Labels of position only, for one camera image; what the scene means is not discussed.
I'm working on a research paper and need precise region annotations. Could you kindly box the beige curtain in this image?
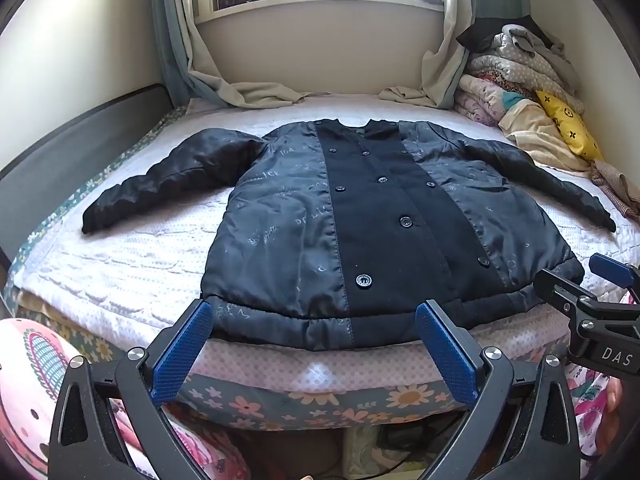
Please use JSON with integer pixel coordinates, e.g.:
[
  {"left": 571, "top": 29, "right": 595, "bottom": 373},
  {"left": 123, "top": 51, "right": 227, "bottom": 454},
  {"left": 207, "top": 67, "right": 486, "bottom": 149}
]
[
  {"left": 170, "top": 0, "right": 331, "bottom": 109},
  {"left": 377, "top": 0, "right": 478, "bottom": 111}
]

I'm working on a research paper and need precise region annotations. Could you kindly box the grey garment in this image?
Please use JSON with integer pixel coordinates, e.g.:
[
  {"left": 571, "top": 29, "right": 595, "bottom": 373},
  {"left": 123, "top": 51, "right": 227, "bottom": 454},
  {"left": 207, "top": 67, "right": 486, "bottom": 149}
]
[{"left": 500, "top": 24, "right": 568, "bottom": 68}]

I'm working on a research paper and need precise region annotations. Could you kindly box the cream blanket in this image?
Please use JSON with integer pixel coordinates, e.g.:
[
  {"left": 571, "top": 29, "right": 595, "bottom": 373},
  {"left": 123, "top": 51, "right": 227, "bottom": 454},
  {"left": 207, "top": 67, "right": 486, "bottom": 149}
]
[{"left": 497, "top": 97, "right": 597, "bottom": 171}]

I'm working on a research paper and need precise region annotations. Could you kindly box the brown striped cloth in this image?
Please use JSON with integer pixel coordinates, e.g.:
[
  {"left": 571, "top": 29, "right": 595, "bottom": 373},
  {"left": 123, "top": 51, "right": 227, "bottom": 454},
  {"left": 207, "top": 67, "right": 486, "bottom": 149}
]
[{"left": 590, "top": 160, "right": 640, "bottom": 226}]

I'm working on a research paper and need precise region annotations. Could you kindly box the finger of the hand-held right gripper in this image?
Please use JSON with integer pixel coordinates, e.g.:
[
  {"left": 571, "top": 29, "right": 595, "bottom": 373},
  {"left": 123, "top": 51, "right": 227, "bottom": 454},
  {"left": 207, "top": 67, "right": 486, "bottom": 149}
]
[
  {"left": 587, "top": 253, "right": 640, "bottom": 306},
  {"left": 532, "top": 267, "right": 640, "bottom": 333}
]

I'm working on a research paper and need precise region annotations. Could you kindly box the bed with white quilt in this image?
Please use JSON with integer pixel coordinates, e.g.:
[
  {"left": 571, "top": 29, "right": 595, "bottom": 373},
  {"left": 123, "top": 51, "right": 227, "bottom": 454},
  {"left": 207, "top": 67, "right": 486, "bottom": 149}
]
[{"left": 10, "top": 92, "right": 640, "bottom": 396}]

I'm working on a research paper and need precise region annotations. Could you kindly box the pink floral blanket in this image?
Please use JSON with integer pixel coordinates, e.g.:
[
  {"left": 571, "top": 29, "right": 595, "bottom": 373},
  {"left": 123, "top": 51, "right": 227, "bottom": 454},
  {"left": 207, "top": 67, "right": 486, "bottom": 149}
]
[{"left": 454, "top": 74, "right": 522, "bottom": 127}]

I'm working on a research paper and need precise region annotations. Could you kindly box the yellow printed pillow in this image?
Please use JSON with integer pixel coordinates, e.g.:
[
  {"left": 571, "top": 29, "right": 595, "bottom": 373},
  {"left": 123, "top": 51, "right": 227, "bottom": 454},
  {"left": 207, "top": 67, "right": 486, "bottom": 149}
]
[{"left": 535, "top": 90, "right": 604, "bottom": 161}]

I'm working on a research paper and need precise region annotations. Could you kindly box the pile of folded blankets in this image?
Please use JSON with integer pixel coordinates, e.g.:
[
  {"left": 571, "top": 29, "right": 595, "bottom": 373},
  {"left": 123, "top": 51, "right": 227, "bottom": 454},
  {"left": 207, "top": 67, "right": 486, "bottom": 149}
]
[{"left": 467, "top": 35, "right": 586, "bottom": 113}]

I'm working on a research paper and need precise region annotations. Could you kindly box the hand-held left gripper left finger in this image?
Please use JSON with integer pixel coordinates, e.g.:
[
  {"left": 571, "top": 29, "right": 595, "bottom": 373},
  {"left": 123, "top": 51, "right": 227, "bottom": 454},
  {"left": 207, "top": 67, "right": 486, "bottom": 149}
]
[{"left": 47, "top": 299, "right": 216, "bottom": 480}]

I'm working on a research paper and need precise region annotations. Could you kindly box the floral bed sheet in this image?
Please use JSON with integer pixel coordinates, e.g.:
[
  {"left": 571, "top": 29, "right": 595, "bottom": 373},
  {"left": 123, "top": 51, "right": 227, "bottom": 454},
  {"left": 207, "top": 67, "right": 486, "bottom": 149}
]
[{"left": 5, "top": 107, "right": 481, "bottom": 433}]

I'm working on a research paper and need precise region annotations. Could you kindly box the black cloth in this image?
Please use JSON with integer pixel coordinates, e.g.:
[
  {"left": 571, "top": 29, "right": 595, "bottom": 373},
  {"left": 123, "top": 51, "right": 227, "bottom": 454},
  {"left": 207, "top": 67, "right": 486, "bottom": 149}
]
[{"left": 456, "top": 16, "right": 551, "bottom": 54}]

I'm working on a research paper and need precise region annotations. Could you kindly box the person's right hand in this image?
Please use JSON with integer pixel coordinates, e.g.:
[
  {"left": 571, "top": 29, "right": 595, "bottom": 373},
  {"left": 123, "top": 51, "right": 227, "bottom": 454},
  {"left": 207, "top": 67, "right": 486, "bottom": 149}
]
[{"left": 602, "top": 377, "right": 626, "bottom": 441}]

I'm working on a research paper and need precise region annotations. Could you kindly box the grey bed headboard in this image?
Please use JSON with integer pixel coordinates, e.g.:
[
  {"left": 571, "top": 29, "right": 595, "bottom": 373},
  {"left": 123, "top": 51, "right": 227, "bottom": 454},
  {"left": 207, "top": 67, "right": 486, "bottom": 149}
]
[{"left": 0, "top": 82, "right": 173, "bottom": 261}]

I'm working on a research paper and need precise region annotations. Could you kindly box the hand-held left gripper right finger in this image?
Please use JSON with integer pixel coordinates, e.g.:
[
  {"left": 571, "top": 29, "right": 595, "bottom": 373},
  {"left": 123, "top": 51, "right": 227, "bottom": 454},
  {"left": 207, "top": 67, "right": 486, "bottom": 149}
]
[{"left": 415, "top": 300, "right": 593, "bottom": 480}]

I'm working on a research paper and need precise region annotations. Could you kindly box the colourful patterned blanket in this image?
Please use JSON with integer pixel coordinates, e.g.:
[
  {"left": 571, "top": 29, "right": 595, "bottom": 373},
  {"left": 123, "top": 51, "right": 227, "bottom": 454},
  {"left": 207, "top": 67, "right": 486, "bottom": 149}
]
[{"left": 472, "top": 71, "right": 531, "bottom": 95}]

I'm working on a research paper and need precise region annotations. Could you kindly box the pink printed pajamas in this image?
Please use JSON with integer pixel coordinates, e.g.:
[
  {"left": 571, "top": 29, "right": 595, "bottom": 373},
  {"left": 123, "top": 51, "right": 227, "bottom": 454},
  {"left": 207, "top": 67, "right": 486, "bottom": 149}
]
[{"left": 0, "top": 317, "right": 640, "bottom": 480}]

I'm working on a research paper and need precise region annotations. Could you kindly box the dark padded jacket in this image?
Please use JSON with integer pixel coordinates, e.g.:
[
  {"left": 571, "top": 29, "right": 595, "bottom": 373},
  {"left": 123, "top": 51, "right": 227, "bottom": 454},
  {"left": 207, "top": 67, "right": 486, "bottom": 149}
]
[{"left": 81, "top": 118, "right": 617, "bottom": 352}]

